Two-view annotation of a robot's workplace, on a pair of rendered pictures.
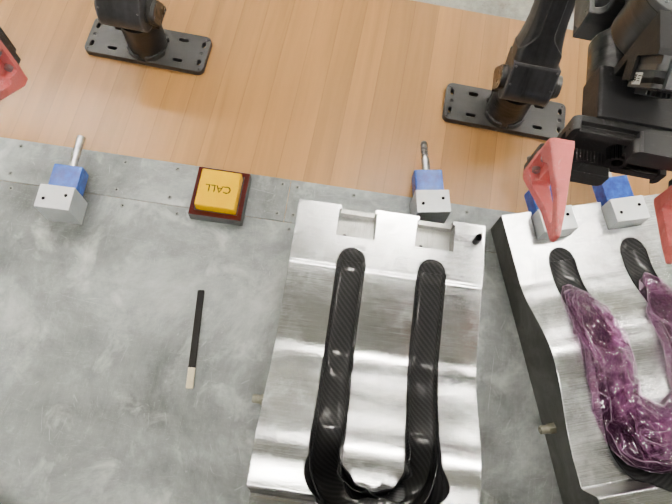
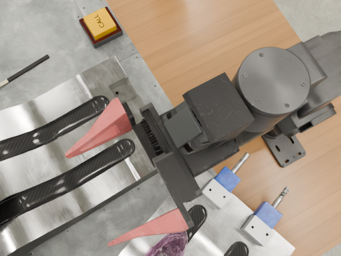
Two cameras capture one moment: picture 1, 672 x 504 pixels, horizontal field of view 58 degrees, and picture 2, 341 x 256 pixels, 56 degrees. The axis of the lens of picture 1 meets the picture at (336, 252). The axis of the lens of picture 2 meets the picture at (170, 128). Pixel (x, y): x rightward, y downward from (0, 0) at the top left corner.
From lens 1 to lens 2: 39 cm
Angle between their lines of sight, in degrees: 15
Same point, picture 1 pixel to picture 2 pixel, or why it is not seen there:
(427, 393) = (55, 192)
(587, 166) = (150, 147)
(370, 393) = (31, 163)
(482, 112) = not seen: hidden behind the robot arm
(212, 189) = (96, 19)
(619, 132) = (164, 139)
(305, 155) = (157, 48)
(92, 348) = not seen: outside the picture
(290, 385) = (7, 122)
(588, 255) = (213, 227)
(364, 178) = (169, 84)
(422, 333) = (90, 167)
